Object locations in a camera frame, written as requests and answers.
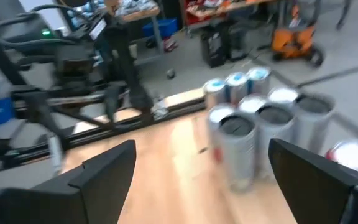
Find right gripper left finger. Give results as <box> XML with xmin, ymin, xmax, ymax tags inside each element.
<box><xmin>68</xmin><ymin>139</ymin><xmax>137</xmax><ymax>224</ymax></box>

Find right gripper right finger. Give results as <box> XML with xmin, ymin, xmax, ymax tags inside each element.
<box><xmin>268</xmin><ymin>138</ymin><xmax>358</xmax><ymax>224</ymax></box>

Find red-orange Fanta can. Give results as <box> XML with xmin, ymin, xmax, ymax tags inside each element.
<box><xmin>324</xmin><ymin>139</ymin><xmax>358</xmax><ymax>180</ymax></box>

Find slim silver can blue tab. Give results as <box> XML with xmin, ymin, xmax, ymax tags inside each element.
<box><xmin>246</xmin><ymin>66</ymin><xmax>272</xmax><ymax>96</ymax></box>

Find blue silver Red Bull can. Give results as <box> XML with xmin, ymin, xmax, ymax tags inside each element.
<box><xmin>203</xmin><ymin>77</ymin><xmax>229</xmax><ymax>110</ymax></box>

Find wooden shelf black metal legs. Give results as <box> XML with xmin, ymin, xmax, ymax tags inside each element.
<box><xmin>116</xmin><ymin>114</ymin><xmax>298</xmax><ymax>224</ymax></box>

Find white slim bar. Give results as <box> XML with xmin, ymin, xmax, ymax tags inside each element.
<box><xmin>47</xmin><ymin>134</ymin><xmax>64</xmax><ymax>177</ymax></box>

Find orange shop vacuum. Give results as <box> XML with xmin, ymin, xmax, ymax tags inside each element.
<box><xmin>270</xmin><ymin>4</ymin><xmax>326</xmax><ymax>69</ymax></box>

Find black floor equipment box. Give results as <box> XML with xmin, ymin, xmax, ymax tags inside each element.
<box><xmin>200</xmin><ymin>24</ymin><xmax>248</xmax><ymax>68</ymax></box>

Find blue plastic bin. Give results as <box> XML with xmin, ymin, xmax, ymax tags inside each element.
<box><xmin>142</xmin><ymin>17</ymin><xmax>179</xmax><ymax>39</ymax></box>

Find black aluminium table frame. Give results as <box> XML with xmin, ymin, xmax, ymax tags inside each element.
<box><xmin>0</xmin><ymin>98</ymin><xmax>207</xmax><ymax>175</ymax></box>

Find silver corner bracket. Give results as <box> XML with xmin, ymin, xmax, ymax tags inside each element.
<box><xmin>150</xmin><ymin>96</ymin><xmax>169</xmax><ymax>121</ymax></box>

